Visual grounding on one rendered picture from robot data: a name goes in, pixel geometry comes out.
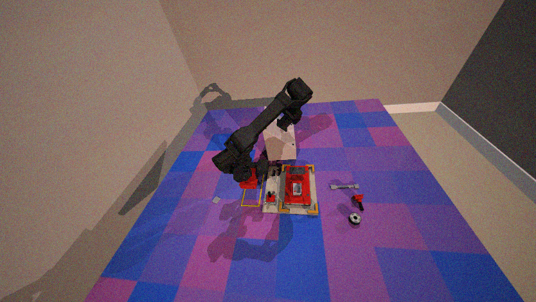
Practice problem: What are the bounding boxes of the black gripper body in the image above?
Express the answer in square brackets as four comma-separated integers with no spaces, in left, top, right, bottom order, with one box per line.
[223,153,269,174]

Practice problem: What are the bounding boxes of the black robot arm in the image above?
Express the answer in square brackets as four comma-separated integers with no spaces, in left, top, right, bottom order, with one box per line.
[211,77,313,182]

